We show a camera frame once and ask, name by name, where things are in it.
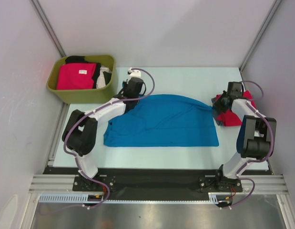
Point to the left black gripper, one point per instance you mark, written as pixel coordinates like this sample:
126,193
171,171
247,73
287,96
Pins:
125,85

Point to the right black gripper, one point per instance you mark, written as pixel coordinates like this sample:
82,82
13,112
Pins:
217,102

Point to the blue polo shirt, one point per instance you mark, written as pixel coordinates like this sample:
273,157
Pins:
164,120

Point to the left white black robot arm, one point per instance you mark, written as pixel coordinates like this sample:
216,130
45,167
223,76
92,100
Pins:
80,133

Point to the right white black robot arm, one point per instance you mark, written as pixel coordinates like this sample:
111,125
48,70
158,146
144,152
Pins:
256,138

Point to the folded grey t shirt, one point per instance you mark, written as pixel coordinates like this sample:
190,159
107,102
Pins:
217,119

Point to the folded red t shirt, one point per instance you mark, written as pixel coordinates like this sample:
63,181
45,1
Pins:
230,119

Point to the dark green shirt in bin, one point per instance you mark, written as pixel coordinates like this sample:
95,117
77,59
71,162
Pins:
107,77

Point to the white shirt in bin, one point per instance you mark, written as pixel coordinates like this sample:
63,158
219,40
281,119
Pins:
100,83

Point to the olive green plastic bin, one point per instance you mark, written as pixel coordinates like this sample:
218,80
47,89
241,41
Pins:
85,96

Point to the pink shirt in bin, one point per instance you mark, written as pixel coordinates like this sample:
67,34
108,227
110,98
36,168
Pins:
76,76

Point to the black shirt in bin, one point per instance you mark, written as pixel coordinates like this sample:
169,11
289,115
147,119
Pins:
81,59

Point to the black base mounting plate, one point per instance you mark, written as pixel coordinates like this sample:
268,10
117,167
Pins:
160,184

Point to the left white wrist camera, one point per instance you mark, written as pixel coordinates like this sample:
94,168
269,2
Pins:
134,73

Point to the aluminium frame rail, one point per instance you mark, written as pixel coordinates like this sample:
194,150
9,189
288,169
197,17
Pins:
264,184

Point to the grey slotted cable duct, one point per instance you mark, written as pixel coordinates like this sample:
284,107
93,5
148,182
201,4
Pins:
95,199

